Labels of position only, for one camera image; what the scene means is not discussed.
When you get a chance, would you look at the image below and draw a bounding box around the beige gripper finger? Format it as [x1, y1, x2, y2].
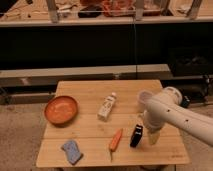
[148, 131, 160, 145]

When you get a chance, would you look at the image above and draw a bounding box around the black eraser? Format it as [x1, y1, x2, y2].
[130, 124, 143, 147]

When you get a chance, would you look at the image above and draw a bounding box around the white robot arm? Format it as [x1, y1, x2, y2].
[142, 87, 213, 147]

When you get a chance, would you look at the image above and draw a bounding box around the orange carrot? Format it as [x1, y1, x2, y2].
[109, 129, 123, 154]

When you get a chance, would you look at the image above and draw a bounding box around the white cup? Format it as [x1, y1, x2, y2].
[137, 90, 153, 112]

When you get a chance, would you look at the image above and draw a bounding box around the white bottle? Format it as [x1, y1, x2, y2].
[98, 92, 117, 121]

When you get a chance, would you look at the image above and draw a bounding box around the wooden table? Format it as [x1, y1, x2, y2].
[36, 80, 189, 168]

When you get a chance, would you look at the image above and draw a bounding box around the blue sponge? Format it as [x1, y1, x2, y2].
[61, 140, 83, 165]

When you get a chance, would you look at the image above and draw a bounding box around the orange bowl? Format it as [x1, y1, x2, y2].
[44, 96, 78, 125]

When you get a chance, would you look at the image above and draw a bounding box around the grey metal bench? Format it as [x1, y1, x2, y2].
[0, 64, 169, 87]

